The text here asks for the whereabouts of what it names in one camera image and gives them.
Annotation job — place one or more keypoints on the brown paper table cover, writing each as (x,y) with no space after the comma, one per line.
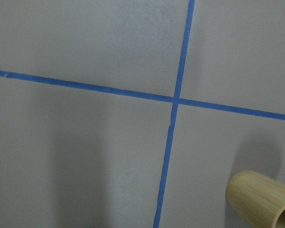
(136,113)

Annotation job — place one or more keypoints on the wooden cup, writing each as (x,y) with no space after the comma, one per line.
(258,199)

